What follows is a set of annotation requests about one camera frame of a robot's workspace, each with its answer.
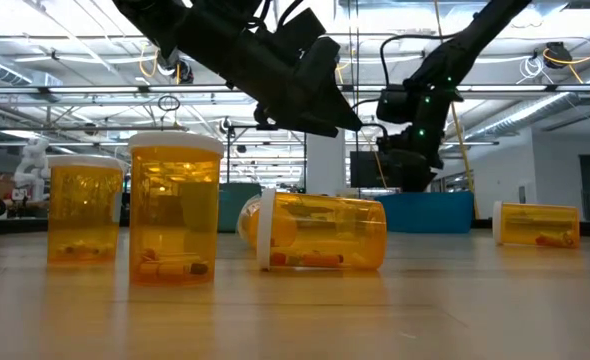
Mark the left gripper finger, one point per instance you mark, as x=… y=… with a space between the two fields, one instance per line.
x=337 y=112
x=307 y=124

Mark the large amber pill bottle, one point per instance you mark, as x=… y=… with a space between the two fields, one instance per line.
x=249 y=225
x=535 y=225
x=325 y=230

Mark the white bottle cap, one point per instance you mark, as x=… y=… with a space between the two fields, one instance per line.
x=85 y=210
x=175 y=210

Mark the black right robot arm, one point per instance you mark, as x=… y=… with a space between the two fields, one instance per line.
x=475 y=45

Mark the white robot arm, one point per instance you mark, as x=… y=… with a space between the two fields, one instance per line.
x=32 y=167

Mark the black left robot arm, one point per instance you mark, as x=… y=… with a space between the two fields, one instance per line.
x=200 y=30

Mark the blue plastic bin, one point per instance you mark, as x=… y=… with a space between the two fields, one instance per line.
x=425 y=212

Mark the teal plastic bin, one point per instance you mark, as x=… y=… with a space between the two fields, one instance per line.
x=232 y=207

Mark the black monitor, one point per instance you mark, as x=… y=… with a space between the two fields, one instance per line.
x=362 y=170

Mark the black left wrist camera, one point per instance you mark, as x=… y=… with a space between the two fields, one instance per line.
x=302 y=32

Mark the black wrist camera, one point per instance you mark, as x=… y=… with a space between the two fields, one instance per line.
x=395 y=105
x=302 y=32

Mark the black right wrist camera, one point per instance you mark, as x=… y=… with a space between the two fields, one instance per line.
x=395 y=105

